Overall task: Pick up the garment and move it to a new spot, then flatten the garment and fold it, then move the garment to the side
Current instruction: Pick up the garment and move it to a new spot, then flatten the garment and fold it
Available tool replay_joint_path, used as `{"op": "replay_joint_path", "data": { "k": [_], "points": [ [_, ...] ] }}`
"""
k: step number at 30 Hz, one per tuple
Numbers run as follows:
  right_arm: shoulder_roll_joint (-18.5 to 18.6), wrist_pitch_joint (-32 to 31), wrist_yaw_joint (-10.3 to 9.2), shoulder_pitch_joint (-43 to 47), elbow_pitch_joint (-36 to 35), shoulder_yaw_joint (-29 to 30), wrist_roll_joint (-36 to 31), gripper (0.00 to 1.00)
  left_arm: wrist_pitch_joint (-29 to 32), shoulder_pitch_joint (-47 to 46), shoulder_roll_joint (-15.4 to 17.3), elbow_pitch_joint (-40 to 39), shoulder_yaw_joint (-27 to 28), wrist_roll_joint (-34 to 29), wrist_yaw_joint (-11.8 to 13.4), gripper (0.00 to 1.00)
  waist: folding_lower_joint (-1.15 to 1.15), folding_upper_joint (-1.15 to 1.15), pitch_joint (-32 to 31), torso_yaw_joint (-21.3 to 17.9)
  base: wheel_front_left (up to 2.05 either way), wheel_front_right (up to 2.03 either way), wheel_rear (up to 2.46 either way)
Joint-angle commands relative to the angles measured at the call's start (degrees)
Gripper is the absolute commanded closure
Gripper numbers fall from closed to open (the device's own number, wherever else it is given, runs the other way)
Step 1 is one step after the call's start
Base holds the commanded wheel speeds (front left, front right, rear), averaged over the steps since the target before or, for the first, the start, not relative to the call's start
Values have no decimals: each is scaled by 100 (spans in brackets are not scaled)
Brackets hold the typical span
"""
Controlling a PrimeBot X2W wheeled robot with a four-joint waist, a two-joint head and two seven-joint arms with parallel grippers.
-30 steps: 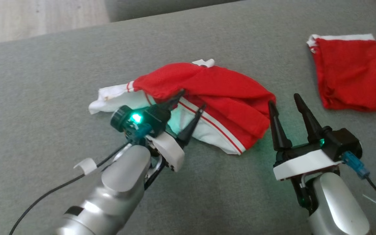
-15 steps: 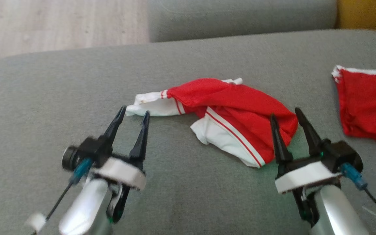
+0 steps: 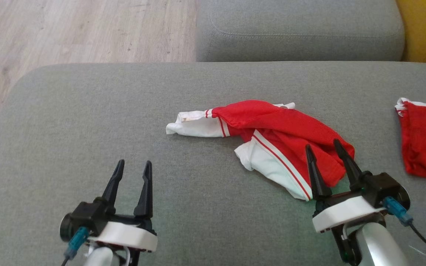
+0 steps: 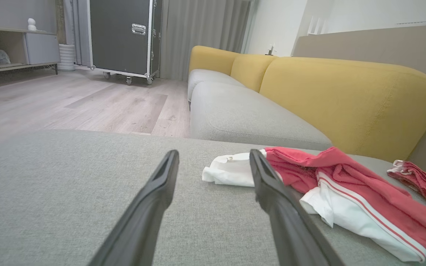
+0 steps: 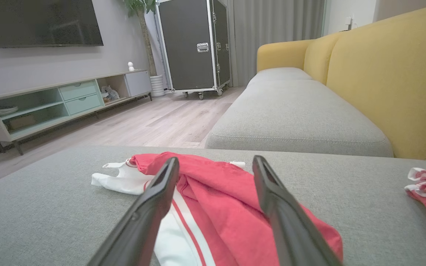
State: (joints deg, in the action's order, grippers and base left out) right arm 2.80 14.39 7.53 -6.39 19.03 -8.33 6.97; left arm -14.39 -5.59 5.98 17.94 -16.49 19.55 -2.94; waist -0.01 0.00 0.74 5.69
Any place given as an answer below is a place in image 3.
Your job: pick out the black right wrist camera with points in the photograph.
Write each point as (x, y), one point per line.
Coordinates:
(383, 184)

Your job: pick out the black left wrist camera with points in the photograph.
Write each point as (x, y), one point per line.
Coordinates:
(83, 218)

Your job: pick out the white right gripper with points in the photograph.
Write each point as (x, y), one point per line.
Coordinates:
(342, 212)

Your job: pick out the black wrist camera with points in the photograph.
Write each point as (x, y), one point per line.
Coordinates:
(383, 184)
(83, 218)

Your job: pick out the red Bulls jersey white stripes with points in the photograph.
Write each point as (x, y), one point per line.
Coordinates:
(272, 122)

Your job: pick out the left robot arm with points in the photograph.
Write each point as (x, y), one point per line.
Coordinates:
(100, 258)

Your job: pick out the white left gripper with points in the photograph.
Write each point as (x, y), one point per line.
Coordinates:
(128, 234)

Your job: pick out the large grey sofa seat cushion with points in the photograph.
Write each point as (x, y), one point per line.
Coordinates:
(87, 129)

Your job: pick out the small grey sofa cushion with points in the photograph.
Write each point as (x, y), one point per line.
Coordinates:
(290, 22)

